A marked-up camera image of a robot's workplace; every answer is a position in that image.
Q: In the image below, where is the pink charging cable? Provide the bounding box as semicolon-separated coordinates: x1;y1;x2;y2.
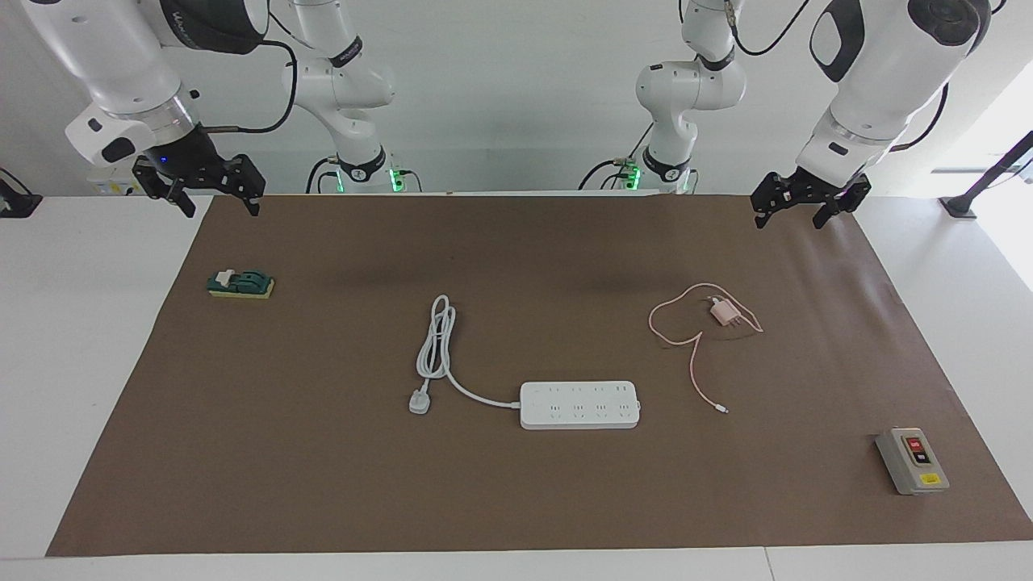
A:
647;282;765;416

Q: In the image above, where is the black table clamp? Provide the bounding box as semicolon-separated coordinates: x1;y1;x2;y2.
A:
0;166;44;219

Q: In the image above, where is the brown table mat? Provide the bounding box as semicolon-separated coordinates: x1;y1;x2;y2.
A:
45;192;1033;558

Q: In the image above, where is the white wall outlet box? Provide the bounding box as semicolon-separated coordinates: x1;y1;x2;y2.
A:
86;165;146;197

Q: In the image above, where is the green knife switch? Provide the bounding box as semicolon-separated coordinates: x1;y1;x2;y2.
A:
206;268;277;301

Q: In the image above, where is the white power strip cord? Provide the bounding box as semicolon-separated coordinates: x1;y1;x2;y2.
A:
408;294;522;416

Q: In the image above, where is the grey on-off switch box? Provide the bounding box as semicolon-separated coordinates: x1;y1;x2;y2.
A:
875;426;951;496

